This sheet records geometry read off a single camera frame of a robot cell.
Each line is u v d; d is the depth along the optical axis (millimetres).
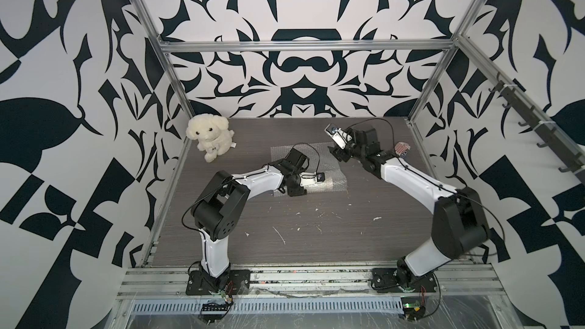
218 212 488
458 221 453
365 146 672
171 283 749
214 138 955
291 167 743
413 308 702
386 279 742
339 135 743
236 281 741
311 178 826
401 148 1048
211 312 679
